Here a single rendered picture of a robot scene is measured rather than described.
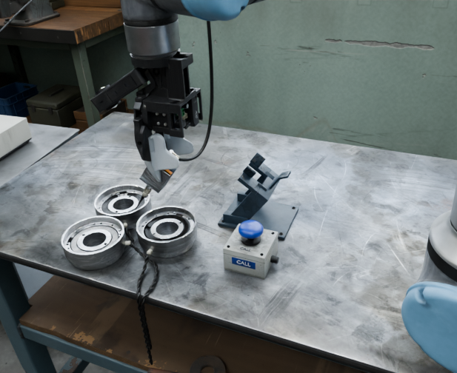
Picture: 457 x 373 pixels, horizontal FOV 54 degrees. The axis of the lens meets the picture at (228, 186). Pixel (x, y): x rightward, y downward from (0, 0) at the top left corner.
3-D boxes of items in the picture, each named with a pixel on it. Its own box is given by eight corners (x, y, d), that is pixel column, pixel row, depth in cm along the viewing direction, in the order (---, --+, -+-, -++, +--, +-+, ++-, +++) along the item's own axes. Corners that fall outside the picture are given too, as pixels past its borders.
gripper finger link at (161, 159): (176, 194, 71) (173, 139, 67) (144, 187, 73) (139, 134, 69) (185, 186, 74) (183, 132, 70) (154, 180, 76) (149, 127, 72)
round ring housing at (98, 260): (58, 274, 74) (52, 255, 72) (76, 234, 83) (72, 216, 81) (121, 272, 74) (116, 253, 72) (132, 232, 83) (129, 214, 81)
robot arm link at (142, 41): (112, 26, 60) (144, 12, 67) (118, 59, 63) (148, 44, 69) (161, 28, 58) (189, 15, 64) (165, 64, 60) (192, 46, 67)
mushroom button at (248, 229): (235, 254, 73) (234, 229, 70) (244, 239, 76) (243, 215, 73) (258, 260, 72) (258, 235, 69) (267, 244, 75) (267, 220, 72)
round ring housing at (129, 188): (98, 205, 91) (94, 188, 88) (150, 197, 92) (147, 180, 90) (97, 237, 82) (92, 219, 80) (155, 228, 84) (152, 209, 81)
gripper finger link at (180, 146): (192, 177, 76) (184, 130, 70) (162, 172, 78) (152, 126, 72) (200, 166, 78) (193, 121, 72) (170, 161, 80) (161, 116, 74)
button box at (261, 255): (224, 269, 74) (222, 246, 71) (239, 243, 79) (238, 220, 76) (270, 282, 71) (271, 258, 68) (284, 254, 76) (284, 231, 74)
